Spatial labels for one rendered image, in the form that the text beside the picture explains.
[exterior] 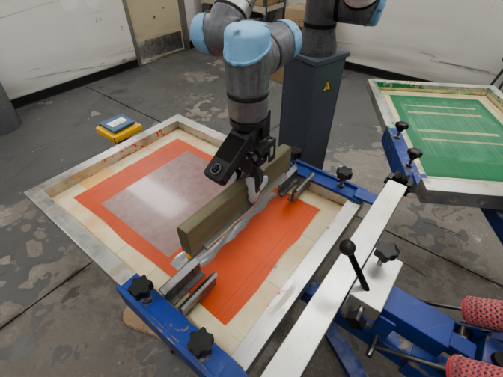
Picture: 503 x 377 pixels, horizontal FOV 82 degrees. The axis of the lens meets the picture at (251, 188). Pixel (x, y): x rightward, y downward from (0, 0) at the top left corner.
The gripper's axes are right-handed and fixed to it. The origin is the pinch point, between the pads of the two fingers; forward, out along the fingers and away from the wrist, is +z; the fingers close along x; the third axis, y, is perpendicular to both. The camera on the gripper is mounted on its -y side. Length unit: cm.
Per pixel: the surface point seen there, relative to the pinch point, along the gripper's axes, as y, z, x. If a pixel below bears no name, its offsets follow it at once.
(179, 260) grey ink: -16.3, 13.2, 7.1
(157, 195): -4.8, 13.6, 29.7
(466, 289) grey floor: 105, 110, -78
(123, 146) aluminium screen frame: 2, 10, 55
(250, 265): -6.5, 13.6, -7.2
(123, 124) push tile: 12, 12, 71
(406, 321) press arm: -2.8, 5.0, -39.4
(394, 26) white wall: 380, 49, 74
